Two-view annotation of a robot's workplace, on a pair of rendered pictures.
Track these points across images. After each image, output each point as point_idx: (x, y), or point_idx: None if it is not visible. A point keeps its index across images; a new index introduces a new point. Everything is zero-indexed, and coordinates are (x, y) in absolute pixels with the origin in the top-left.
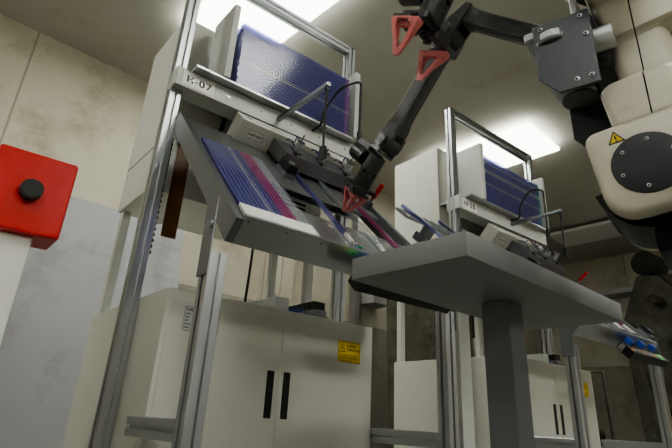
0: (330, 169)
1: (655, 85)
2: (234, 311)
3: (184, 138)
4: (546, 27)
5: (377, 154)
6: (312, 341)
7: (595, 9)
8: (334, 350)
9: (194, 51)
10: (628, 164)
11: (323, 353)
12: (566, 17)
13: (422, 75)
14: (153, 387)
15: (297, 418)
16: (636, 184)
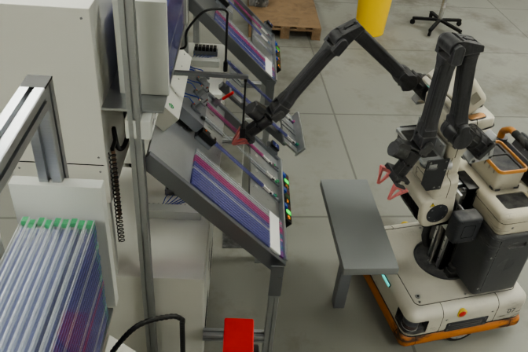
0: (205, 98)
1: (451, 189)
2: (207, 250)
3: (177, 188)
4: (433, 163)
5: (269, 117)
6: None
7: (447, 143)
8: None
9: (98, 44)
10: (432, 214)
11: None
12: (441, 160)
13: (380, 181)
14: (203, 316)
15: (210, 252)
16: (430, 220)
